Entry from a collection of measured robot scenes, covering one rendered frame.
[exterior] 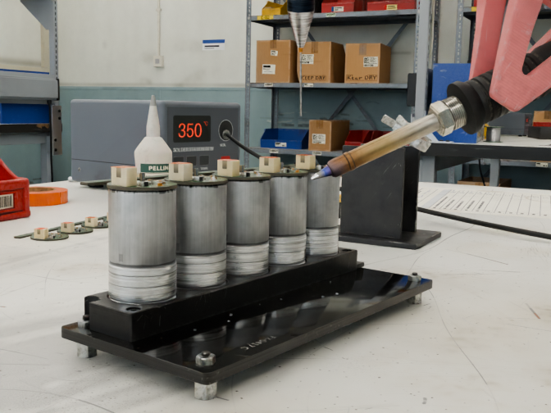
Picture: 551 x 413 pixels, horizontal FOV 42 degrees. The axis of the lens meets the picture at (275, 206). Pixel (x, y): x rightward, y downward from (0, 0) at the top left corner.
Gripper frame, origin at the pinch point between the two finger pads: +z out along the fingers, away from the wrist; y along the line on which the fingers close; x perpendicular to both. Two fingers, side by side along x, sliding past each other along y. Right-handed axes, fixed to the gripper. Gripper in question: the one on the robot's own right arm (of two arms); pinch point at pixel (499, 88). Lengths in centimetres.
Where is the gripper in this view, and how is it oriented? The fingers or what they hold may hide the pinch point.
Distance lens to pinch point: 33.9
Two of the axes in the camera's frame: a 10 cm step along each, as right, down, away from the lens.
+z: -5.1, 8.6, 0.4
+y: 1.4, 1.3, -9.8
